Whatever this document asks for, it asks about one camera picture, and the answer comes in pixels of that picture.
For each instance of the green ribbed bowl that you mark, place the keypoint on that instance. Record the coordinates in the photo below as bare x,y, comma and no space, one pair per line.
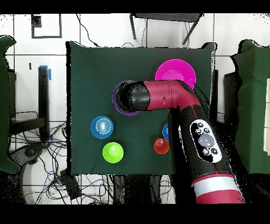
112,153

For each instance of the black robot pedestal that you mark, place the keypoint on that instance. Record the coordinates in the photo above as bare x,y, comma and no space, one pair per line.
137,190

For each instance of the orange cup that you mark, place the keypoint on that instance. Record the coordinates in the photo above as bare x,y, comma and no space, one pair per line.
161,148

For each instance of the large purple bowl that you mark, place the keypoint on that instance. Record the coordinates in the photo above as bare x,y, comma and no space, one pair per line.
114,101

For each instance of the black metal frame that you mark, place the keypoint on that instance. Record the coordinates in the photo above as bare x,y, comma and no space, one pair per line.
43,105
231,97

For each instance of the dark blue ribbed bowl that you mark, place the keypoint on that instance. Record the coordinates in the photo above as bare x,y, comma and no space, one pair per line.
165,132

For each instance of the green cloth covered table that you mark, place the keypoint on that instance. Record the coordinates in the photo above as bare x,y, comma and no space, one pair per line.
251,105
4,105

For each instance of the dark green tablecloth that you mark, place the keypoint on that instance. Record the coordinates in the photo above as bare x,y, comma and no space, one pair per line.
95,63

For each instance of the translucent blue straight-sided bowl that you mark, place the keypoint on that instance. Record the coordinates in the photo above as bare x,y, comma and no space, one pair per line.
93,126

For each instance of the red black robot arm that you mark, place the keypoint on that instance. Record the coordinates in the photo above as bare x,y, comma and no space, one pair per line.
166,95

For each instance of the grey chair base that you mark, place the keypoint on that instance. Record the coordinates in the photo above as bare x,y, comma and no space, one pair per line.
29,152

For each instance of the large pink bowl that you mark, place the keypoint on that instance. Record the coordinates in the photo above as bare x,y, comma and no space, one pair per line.
175,67

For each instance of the black power adapter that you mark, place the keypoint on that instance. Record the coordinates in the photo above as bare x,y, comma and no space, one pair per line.
70,185

